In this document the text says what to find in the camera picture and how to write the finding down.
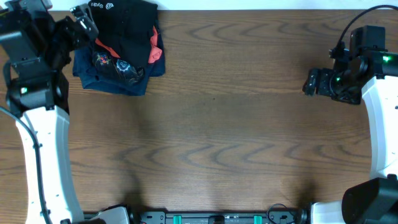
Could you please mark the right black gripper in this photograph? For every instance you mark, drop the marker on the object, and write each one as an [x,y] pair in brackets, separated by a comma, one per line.
[324,75]

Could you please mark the navy folded t-shirt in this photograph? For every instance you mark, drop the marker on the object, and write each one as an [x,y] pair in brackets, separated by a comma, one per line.
[84,68]

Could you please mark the black patterned folded shirt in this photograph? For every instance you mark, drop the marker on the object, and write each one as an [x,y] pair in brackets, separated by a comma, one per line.
[116,69]

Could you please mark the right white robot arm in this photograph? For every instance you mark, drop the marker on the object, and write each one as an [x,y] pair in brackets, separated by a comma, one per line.
[370,77]

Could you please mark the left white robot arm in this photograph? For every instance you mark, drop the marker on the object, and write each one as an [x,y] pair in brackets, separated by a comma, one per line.
[39,106]

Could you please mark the orange folded t-shirt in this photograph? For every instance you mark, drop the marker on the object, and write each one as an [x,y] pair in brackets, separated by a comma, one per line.
[155,52]

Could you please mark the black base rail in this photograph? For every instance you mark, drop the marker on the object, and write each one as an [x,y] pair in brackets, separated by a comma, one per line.
[276,214]

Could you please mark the black t-shirt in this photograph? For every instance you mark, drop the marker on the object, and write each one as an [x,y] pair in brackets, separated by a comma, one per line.
[126,26]

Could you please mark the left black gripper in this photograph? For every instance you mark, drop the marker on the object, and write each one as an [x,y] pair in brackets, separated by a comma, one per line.
[90,26]

